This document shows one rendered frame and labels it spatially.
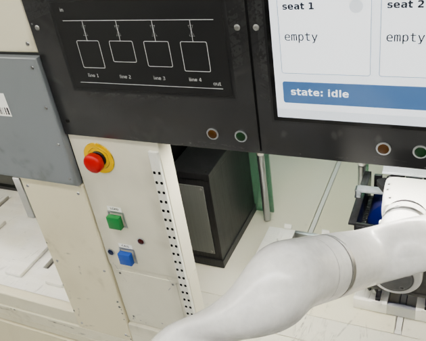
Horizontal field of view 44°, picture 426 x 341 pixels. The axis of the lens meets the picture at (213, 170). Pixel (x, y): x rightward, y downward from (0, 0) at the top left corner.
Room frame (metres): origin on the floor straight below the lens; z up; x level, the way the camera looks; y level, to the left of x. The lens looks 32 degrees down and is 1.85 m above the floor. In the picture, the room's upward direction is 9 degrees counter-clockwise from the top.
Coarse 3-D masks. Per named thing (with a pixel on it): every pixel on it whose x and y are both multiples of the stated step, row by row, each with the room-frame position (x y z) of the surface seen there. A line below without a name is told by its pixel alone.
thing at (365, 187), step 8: (384, 168) 0.89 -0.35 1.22; (392, 168) 0.89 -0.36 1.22; (400, 168) 0.88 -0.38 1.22; (408, 168) 0.88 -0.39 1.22; (368, 176) 1.02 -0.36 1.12; (376, 176) 1.02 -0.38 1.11; (408, 176) 0.86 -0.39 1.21; (416, 176) 0.85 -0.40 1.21; (424, 176) 0.85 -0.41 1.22; (360, 184) 0.99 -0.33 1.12; (368, 184) 0.99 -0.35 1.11; (376, 184) 1.02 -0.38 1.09; (360, 192) 0.94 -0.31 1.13; (368, 192) 0.93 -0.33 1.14; (376, 192) 0.92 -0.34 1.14; (360, 200) 0.93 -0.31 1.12; (368, 200) 0.99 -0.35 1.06; (352, 208) 0.90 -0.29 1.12; (360, 208) 0.90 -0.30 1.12; (368, 208) 0.96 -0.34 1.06; (352, 216) 0.88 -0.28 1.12; (360, 216) 0.91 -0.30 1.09; (352, 224) 0.86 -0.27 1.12; (360, 224) 0.85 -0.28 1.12; (368, 224) 0.84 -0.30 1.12; (424, 272) 0.79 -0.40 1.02; (424, 280) 0.79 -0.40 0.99; (368, 288) 0.84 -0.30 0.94; (376, 288) 0.83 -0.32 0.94; (424, 288) 0.79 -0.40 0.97; (376, 296) 0.83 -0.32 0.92; (424, 296) 0.78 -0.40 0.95
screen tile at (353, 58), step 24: (288, 0) 0.70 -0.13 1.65; (312, 0) 0.69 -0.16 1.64; (336, 0) 0.67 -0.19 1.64; (288, 24) 0.70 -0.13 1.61; (312, 24) 0.69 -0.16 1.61; (336, 24) 0.67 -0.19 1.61; (360, 24) 0.66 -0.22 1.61; (288, 48) 0.70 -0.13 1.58; (312, 48) 0.69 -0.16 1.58; (336, 48) 0.67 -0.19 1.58; (360, 48) 0.66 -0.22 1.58; (288, 72) 0.70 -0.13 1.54; (312, 72) 0.69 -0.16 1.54; (336, 72) 0.67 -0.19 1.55; (360, 72) 0.66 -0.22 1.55
